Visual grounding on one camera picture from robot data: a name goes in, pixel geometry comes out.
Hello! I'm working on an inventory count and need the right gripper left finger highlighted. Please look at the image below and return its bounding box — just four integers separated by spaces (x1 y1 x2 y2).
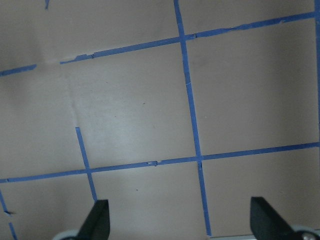
76 199 111 240

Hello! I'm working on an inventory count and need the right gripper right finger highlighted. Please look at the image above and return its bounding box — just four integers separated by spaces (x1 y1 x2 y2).
250 196 300 240

